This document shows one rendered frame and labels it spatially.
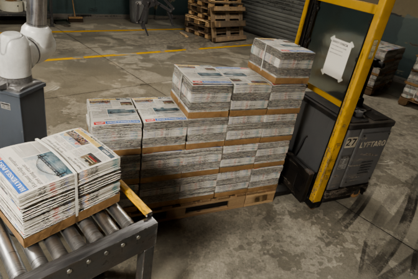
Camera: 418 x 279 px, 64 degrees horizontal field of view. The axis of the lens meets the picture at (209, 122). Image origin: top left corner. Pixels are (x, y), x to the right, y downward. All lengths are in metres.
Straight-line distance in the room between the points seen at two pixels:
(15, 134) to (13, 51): 0.46
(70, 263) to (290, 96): 1.75
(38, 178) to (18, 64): 0.86
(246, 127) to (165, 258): 1.01
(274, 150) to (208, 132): 0.61
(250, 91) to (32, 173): 1.44
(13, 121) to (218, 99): 1.16
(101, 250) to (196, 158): 1.17
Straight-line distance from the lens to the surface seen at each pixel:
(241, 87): 2.17
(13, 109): 2.03
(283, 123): 2.51
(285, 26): 9.42
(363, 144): 2.98
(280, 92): 2.36
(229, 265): 2.36
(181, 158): 2.24
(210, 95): 2.10
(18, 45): 1.95
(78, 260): 1.27
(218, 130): 2.25
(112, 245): 1.31
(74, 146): 1.39
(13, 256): 1.32
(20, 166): 1.30
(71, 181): 1.25
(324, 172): 2.79
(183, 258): 2.34
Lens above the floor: 1.75
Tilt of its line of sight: 26 degrees down
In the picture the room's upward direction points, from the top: 9 degrees clockwise
